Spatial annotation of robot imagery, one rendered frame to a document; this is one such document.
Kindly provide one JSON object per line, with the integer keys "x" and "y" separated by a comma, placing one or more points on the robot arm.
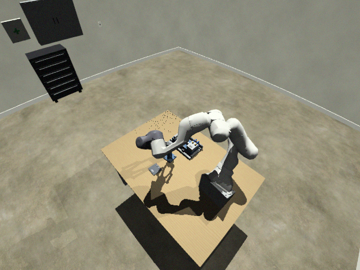
{"x": 219, "y": 130}

